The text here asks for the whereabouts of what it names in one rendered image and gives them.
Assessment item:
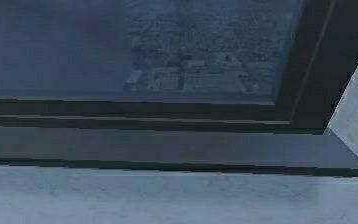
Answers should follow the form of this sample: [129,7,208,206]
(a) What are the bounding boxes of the dark framed window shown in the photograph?
[0,0,358,178]

